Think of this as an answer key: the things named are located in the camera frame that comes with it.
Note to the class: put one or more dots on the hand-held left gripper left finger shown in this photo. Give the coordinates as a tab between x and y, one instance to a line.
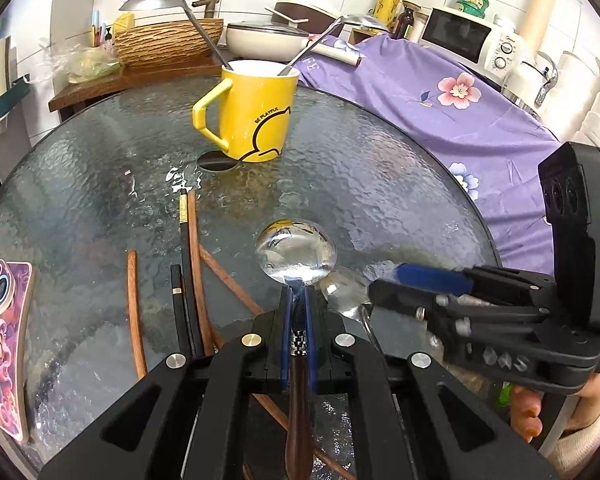
286	340

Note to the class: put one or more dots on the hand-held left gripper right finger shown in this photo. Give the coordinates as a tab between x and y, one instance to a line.
310	350

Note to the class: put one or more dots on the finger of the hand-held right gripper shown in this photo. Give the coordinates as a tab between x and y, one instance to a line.
430	277
490	317

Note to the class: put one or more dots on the black chopstick with gold end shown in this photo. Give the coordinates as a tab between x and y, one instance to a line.
179	310
189	270

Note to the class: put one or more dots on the yellow mug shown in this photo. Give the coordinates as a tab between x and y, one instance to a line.
250	110

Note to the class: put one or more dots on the slotted steel ladle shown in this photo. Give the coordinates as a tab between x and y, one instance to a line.
152	2

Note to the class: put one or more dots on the person's right forearm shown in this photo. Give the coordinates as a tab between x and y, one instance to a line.
582	452

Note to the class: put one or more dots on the person's right hand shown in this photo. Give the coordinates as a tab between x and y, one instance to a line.
527	410

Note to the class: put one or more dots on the purple floral cloth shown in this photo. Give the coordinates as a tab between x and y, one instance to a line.
430	125

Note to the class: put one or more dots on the white kettle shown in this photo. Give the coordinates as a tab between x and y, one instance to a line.
522	82

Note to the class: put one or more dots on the white microwave oven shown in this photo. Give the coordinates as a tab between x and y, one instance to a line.
460	40

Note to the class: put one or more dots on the small white cup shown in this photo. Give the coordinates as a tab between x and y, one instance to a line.
505	25

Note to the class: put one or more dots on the tall stack of paper cups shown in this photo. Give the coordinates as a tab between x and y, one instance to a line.
540	10

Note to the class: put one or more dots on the brown glass bottle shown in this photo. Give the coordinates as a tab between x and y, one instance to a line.
405	22

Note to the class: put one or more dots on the yellow film roll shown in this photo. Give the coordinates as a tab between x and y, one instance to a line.
390	2

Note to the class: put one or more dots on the phone with pink case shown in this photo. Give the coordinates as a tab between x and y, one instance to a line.
5	350

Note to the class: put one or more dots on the white pan with glass lid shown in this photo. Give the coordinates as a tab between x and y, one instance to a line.
265	40

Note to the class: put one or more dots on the brown and white rice cooker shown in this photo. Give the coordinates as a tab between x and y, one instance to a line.
310	12

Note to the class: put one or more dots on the wooden side counter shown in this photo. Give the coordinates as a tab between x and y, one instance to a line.
105	82

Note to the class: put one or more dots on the woven basket basin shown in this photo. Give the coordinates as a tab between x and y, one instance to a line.
170	42

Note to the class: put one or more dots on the clear plastic bag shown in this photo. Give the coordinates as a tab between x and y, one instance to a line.
87	62

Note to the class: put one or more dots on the bronze faucet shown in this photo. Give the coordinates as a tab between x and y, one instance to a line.
210	2

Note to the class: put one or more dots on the yellow soap dispenser bottle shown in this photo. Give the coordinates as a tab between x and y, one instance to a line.
124	21

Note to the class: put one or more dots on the cup of toothbrushes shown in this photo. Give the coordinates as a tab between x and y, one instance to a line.
98	30

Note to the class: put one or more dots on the white cup dispenser teal bracket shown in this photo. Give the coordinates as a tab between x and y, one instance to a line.
2	85

